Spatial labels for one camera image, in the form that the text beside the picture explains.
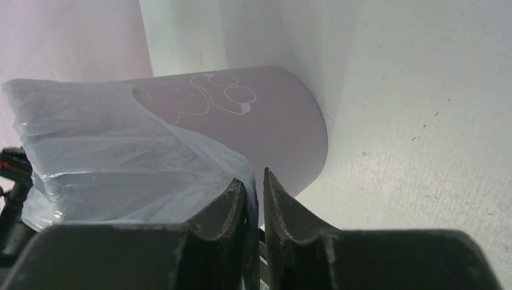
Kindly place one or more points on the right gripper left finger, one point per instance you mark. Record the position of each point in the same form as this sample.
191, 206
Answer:
205, 252

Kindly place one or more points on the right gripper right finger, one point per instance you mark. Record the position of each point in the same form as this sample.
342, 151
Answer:
305, 252

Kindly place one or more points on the grey plastic trash bin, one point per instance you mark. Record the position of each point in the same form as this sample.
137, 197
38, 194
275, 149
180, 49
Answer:
233, 120

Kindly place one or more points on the blue plastic trash bag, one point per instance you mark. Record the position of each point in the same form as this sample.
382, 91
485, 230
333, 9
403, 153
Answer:
98, 156

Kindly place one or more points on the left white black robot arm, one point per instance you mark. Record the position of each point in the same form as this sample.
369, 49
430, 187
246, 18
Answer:
15, 234

